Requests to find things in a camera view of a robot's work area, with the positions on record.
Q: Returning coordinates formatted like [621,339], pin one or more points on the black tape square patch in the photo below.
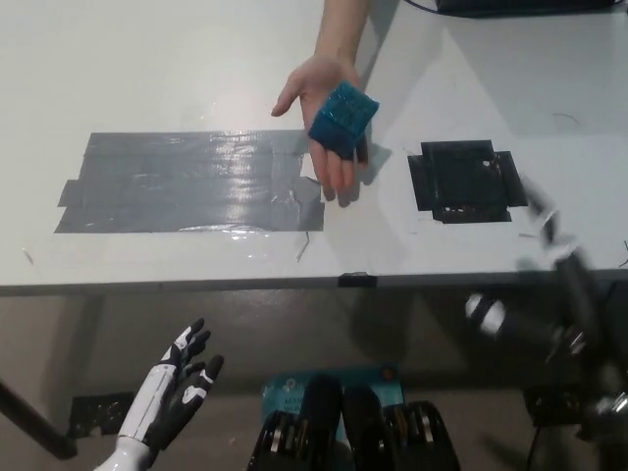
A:
[463,181]

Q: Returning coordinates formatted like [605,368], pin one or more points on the black flat device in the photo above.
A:
[530,6]

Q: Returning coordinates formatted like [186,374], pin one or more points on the teal printed board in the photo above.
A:
[289,390]

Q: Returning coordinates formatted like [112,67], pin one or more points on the grey duct tape patch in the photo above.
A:
[191,181]

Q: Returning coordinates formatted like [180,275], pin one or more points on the black floor tape patch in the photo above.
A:
[98,412]

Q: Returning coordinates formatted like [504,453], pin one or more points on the person's bare hand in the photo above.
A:
[314,88]

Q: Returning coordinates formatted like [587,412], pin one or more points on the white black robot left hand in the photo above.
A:
[172,392]

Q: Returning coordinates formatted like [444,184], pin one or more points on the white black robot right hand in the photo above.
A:
[564,304]

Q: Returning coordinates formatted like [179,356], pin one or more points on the blue rubik's cube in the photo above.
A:
[343,118]

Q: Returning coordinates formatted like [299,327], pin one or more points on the black diagonal tube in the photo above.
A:
[34,424]

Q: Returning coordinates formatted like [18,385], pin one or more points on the grey table leg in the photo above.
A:
[88,343]

